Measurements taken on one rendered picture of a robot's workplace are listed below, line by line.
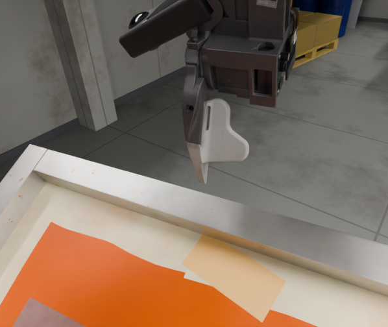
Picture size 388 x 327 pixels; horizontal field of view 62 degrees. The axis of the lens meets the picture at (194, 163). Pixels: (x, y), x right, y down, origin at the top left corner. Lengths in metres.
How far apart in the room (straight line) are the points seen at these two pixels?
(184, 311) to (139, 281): 0.06
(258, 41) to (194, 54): 0.05
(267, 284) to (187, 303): 0.09
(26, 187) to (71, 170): 0.07
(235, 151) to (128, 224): 0.19
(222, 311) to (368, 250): 0.16
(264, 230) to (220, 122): 0.12
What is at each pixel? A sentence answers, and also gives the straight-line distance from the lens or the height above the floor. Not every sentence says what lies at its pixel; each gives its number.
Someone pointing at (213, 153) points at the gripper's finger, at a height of 1.49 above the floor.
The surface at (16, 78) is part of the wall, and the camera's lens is 3.35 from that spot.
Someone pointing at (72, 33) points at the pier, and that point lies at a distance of 3.23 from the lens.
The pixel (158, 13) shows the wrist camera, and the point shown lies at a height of 1.60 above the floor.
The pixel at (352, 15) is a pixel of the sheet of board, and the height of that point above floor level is 0.23.
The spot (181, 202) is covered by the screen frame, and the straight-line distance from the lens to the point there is 0.38.
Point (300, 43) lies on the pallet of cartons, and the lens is 5.06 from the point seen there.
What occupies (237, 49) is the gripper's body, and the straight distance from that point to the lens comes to 0.27.
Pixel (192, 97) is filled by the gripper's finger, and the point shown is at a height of 1.54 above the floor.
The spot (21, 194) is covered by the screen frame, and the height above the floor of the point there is 1.38.
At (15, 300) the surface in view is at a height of 1.31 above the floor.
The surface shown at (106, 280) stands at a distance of 0.42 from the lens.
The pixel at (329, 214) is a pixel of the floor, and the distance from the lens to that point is 2.49.
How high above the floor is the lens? 1.66
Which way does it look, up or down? 36 degrees down
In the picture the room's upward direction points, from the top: 3 degrees counter-clockwise
